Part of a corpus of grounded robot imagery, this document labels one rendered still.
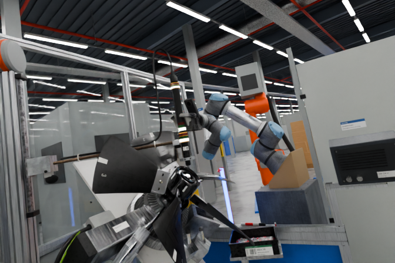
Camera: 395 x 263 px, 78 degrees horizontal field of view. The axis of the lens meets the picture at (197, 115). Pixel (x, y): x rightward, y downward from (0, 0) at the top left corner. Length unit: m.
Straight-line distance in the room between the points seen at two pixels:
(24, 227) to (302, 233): 1.23
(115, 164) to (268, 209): 1.00
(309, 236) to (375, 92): 1.73
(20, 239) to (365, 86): 2.74
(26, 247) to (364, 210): 2.60
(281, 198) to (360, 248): 1.54
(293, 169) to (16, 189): 1.37
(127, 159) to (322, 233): 0.96
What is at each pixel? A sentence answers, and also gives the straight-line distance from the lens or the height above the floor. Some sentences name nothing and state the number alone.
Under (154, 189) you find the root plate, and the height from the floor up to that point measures 1.20.
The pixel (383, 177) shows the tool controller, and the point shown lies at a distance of 1.32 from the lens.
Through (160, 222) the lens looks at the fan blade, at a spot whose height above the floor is 1.14.
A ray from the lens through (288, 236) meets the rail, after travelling 1.43.
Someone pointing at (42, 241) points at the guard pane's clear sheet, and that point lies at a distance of 1.52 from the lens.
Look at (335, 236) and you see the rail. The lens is 1.40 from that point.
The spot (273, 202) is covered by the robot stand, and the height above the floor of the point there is 0.93.
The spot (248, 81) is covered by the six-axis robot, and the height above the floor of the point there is 2.41.
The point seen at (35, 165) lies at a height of 1.38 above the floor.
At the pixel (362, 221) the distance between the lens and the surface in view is 2.91.
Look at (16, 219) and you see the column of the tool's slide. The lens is 1.29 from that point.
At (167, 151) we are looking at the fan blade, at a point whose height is 1.34.
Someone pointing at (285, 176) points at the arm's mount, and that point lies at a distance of 1.59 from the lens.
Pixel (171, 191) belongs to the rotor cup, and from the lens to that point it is 1.02.
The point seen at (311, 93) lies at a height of 1.67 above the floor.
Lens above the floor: 1.33
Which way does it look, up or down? 7 degrees up
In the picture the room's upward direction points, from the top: 10 degrees counter-clockwise
